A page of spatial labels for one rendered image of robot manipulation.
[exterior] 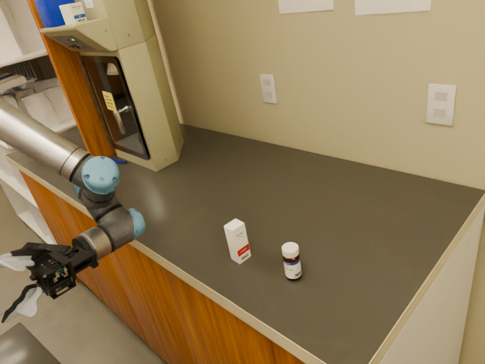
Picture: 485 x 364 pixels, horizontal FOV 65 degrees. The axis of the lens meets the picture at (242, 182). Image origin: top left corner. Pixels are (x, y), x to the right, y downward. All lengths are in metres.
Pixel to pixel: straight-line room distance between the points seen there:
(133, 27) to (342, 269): 1.04
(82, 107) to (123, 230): 0.90
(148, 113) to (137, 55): 0.21
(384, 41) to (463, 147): 0.37
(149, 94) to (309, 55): 0.59
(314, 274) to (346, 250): 0.11
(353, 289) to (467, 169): 0.55
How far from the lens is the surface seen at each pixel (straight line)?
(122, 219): 0.97
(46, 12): 1.54
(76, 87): 1.75
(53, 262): 0.91
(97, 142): 1.81
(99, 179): 0.84
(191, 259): 1.02
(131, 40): 1.44
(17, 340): 1.05
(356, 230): 1.03
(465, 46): 1.14
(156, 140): 1.51
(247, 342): 1.03
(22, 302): 0.96
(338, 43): 1.29
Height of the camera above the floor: 1.57
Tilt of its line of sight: 29 degrees down
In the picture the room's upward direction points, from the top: 11 degrees counter-clockwise
